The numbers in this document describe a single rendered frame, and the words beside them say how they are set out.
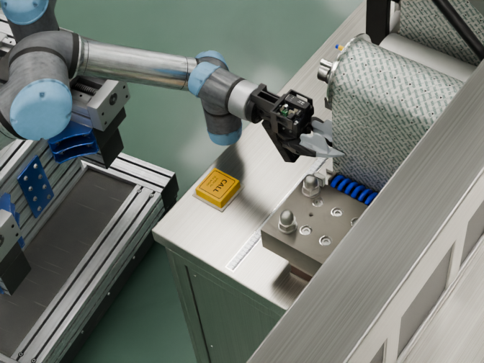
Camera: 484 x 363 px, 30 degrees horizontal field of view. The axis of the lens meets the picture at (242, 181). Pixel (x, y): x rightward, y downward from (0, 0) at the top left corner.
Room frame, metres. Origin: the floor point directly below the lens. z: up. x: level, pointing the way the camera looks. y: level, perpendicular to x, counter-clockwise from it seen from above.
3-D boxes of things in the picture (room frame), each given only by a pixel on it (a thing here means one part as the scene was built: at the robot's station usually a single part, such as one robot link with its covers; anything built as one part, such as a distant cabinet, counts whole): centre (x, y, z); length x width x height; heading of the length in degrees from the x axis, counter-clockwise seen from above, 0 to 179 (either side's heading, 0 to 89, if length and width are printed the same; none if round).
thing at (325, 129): (1.14, -0.18, 1.12); 0.09 x 0.03 x 0.06; 48
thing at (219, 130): (1.32, 0.02, 1.01); 0.11 x 0.08 x 0.11; 5
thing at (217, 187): (1.20, 0.05, 0.91); 0.07 x 0.07 x 0.02; 47
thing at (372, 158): (1.03, -0.27, 1.11); 0.23 x 0.01 x 0.18; 47
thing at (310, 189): (1.07, -0.13, 1.05); 0.04 x 0.04 x 0.04
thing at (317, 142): (1.11, -0.16, 1.12); 0.09 x 0.03 x 0.06; 46
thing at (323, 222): (0.91, -0.22, 1.00); 0.40 x 0.16 x 0.06; 47
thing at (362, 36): (1.16, -0.22, 1.25); 0.15 x 0.01 x 0.15; 137
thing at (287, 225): (0.99, -0.07, 1.05); 0.04 x 0.04 x 0.04
